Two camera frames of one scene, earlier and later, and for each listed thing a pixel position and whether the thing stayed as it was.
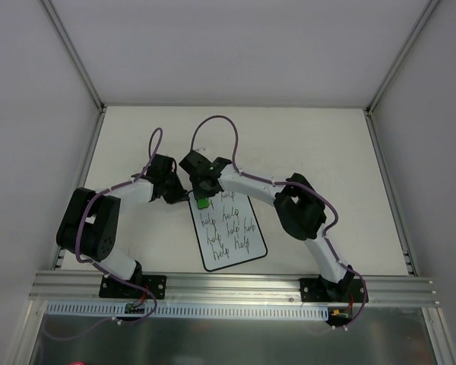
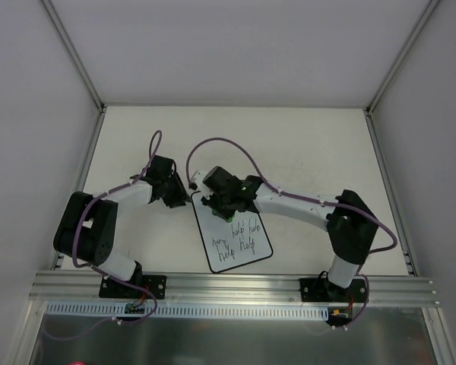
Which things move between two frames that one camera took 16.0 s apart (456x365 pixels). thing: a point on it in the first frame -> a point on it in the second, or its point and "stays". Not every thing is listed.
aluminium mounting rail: x=79 y=287 stays
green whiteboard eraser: x=202 y=203 -> x=229 y=220
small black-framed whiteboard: x=227 y=231 stays
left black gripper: x=175 y=191 stays
